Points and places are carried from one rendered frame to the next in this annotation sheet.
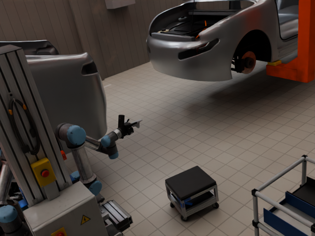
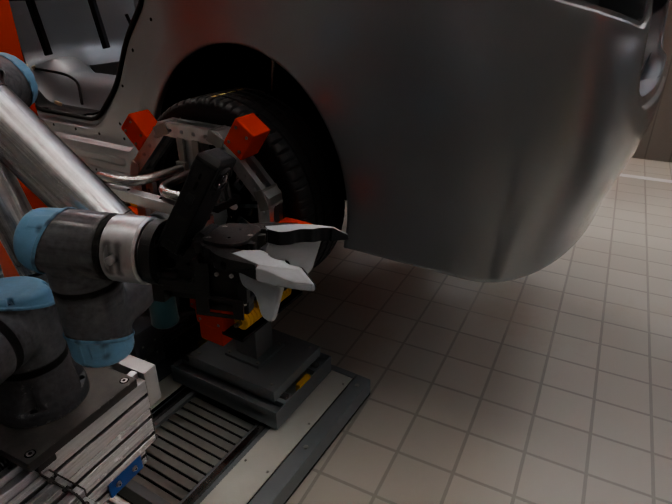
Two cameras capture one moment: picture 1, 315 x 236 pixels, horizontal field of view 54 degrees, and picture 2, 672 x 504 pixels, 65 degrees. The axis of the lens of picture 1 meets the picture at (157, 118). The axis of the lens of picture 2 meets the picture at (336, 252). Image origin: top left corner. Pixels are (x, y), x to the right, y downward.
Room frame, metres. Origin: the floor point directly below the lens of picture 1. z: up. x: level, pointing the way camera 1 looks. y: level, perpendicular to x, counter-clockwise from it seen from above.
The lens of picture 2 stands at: (1.94, -0.24, 1.48)
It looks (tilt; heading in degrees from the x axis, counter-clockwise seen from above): 27 degrees down; 59
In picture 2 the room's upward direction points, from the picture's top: straight up
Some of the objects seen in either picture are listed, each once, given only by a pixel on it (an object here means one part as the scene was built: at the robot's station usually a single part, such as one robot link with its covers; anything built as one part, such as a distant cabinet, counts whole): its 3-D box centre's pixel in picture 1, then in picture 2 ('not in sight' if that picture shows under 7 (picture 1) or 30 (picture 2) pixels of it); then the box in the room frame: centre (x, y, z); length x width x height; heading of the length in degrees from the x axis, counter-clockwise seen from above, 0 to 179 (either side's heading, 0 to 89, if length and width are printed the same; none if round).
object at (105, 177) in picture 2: not in sight; (139, 161); (2.21, 1.26, 1.03); 0.19 x 0.18 x 0.11; 28
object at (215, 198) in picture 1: (191, 194); not in sight; (2.45, -0.19, 0.17); 0.43 x 0.36 x 0.34; 110
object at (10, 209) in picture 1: (8, 217); not in sight; (1.61, 1.07, 0.98); 0.13 x 0.12 x 0.14; 58
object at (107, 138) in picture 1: (108, 139); (76, 245); (1.97, 0.37, 1.21); 0.11 x 0.08 x 0.09; 137
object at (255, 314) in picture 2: not in sight; (264, 304); (2.51, 1.18, 0.51); 0.29 x 0.06 x 0.06; 28
